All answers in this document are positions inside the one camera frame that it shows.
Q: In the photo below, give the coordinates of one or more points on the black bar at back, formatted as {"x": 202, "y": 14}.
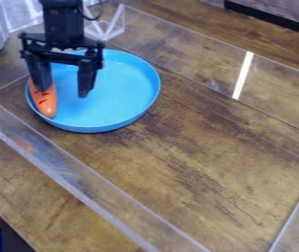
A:
{"x": 262, "y": 15}

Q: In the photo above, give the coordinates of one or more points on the clear acrylic barrier wall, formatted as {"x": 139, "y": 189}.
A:
{"x": 200, "y": 176}

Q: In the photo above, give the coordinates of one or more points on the orange toy carrot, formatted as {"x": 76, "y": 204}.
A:
{"x": 44, "y": 100}

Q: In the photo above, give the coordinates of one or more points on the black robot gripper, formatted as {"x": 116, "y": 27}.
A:
{"x": 63, "y": 44}

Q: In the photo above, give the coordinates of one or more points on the blue round tray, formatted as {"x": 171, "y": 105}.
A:
{"x": 126, "y": 90}

